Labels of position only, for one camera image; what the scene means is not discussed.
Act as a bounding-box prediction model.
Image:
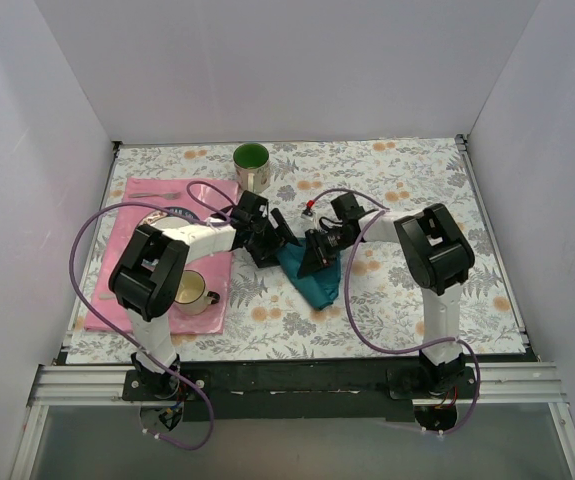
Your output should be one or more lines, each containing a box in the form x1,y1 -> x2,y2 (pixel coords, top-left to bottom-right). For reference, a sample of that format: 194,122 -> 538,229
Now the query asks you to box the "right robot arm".
297,188 -> 475,398

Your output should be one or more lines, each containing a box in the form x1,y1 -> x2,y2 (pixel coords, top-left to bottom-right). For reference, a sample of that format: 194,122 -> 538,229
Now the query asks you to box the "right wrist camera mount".
301,200 -> 318,228

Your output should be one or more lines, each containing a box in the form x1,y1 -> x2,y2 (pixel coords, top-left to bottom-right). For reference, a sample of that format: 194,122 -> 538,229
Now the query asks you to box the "green inside floral mug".
233,143 -> 271,195

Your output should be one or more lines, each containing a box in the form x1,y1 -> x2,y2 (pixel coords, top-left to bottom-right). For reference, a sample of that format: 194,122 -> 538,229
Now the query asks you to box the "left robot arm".
108,191 -> 299,400

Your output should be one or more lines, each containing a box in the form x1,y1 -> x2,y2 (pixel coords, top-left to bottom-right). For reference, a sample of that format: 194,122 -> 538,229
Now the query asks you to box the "white plate blue rim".
138,206 -> 199,232

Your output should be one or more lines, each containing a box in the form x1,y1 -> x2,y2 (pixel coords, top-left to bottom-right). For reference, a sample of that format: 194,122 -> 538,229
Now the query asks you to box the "floral tablecloth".
67,138 -> 527,364

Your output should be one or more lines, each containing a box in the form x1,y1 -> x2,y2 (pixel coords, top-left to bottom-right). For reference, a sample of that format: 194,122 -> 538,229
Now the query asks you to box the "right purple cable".
306,188 -> 479,435

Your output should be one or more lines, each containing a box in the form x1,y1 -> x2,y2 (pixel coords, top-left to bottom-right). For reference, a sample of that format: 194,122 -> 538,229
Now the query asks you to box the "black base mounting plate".
122,355 -> 483,422

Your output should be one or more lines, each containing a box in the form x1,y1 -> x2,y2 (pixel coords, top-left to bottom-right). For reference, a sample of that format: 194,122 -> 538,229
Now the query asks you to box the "silver fork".
128,192 -> 182,200

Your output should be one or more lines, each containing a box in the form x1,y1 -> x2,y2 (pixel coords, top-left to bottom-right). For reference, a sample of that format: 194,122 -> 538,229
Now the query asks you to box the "teal cloth napkin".
276,244 -> 342,310

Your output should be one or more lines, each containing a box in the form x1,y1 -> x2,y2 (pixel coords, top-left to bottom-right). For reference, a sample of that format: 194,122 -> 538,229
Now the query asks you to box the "aluminium frame rail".
9,363 -> 575,480

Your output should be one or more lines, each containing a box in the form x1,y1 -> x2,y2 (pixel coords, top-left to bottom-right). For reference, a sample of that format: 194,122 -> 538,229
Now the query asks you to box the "pink placemat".
92,177 -> 239,335

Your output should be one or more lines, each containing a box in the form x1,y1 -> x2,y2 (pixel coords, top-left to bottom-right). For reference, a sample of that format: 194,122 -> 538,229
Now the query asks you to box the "cream enamel cup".
175,270 -> 220,316

